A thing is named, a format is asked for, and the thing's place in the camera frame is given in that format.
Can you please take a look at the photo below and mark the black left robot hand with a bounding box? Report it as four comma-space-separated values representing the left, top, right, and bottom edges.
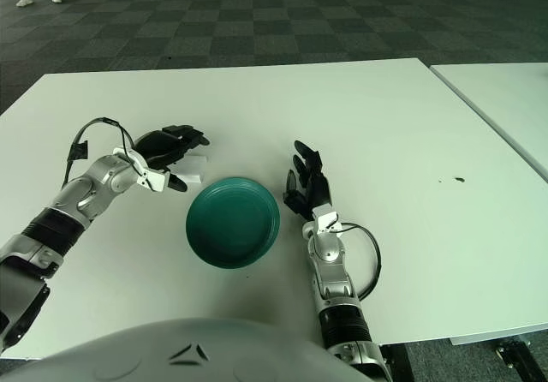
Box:
128, 123, 211, 193

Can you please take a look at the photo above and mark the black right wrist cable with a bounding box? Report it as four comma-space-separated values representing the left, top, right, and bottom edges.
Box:
336, 223, 383, 301

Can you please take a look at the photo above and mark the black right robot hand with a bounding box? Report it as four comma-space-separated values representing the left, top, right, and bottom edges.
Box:
282, 140, 333, 223

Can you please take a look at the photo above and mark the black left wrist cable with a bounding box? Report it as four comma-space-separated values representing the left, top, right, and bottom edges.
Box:
63, 116, 142, 186

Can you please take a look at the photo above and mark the white cylindrical cup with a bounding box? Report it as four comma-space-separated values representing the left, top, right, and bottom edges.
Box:
177, 154, 209, 184

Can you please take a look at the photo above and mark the green round plate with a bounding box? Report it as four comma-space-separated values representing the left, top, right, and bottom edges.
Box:
185, 176, 282, 271

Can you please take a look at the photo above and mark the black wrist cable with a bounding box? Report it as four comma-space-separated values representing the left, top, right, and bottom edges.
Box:
63, 116, 142, 186
336, 223, 383, 301

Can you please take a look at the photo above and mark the black table base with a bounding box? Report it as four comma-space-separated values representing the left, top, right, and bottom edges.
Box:
494, 334, 548, 382

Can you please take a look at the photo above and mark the grey robot torso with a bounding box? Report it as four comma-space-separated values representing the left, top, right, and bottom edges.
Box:
0, 318, 382, 382

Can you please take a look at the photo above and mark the white side table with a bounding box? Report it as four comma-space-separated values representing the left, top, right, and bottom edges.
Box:
430, 62, 548, 184

